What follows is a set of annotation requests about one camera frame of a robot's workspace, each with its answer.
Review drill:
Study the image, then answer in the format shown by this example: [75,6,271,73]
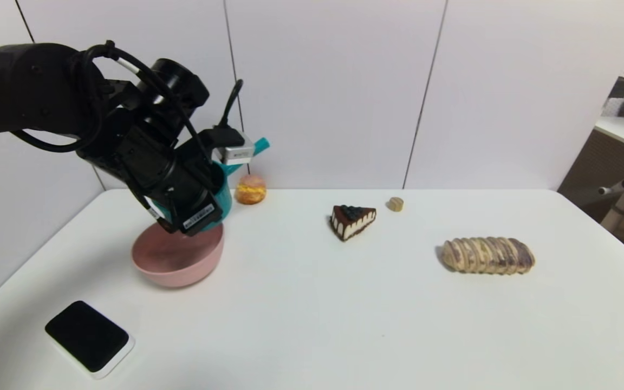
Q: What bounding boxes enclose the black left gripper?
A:
[134,158,224,237]

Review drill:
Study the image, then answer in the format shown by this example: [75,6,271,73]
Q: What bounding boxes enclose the teal saucepan with handle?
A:
[156,138,270,227]

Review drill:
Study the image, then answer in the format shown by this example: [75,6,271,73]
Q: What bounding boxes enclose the pink bowl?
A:
[131,219,225,288]

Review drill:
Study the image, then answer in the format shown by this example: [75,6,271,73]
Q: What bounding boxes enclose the orange cream puff toy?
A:
[236,174,267,205]

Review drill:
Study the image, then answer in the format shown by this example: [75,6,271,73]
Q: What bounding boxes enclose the chocolate blueberry cake slice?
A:
[329,205,377,242]

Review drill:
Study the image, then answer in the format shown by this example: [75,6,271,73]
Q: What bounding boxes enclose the black pad on white base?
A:
[44,301,135,379]

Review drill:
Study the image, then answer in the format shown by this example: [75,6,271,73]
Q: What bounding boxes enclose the striped bread loaf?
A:
[441,237,536,275]

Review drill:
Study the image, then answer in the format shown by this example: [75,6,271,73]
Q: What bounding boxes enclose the brown perforated desk panel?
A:
[556,130,624,224]

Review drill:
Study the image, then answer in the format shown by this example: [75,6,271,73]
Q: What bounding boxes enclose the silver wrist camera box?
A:
[219,130,255,165]

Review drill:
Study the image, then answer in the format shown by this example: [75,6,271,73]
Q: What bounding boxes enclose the black camera cable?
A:
[217,80,245,131]

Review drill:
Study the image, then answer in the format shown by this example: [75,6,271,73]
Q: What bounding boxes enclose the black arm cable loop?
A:
[11,40,207,159]

